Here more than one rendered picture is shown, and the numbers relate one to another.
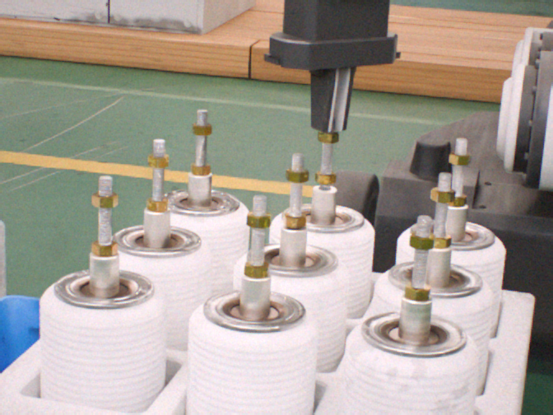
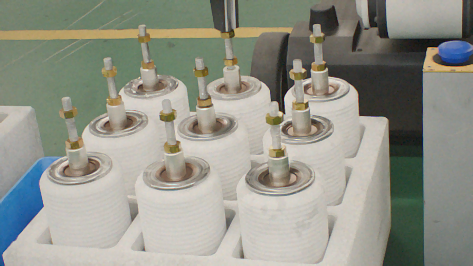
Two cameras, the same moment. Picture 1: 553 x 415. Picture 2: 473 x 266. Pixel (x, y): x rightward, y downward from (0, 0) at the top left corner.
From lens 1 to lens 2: 0.17 m
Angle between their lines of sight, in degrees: 9
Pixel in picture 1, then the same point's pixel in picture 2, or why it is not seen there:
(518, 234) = (385, 66)
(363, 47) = not seen: outside the picture
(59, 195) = (90, 60)
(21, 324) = not seen: hidden behind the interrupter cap
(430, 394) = (291, 219)
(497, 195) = (371, 38)
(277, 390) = (195, 224)
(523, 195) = not seen: hidden behind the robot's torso
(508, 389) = (358, 197)
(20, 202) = (64, 69)
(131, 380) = (104, 226)
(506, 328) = (363, 148)
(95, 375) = (80, 226)
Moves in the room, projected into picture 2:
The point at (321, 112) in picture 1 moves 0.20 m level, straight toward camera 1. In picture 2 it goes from (218, 19) to (202, 79)
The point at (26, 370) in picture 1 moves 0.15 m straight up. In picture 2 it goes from (41, 224) to (15, 109)
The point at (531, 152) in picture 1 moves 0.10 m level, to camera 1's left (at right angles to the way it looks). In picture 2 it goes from (378, 17) to (307, 22)
